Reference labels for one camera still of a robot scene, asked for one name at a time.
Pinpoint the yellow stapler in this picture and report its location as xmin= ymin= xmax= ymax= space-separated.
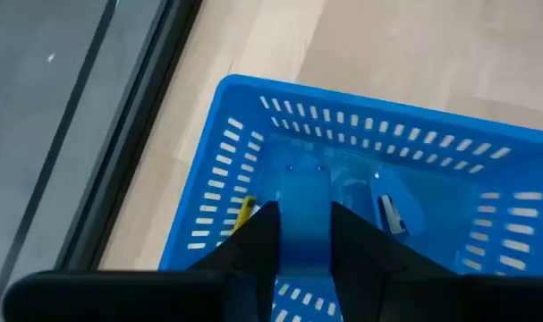
xmin=232 ymin=195 xmax=259 ymax=232

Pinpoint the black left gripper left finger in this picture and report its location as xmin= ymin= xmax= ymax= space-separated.
xmin=187 ymin=199 xmax=282 ymax=322

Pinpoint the blue plastic basket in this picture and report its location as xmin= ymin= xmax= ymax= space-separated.
xmin=157 ymin=73 xmax=543 ymax=322

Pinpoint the blue stapler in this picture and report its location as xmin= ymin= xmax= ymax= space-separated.
xmin=277 ymin=165 xmax=333 ymax=276
xmin=371 ymin=172 xmax=427 ymax=238

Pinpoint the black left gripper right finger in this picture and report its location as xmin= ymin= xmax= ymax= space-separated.
xmin=331 ymin=200 xmax=461 ymax=322

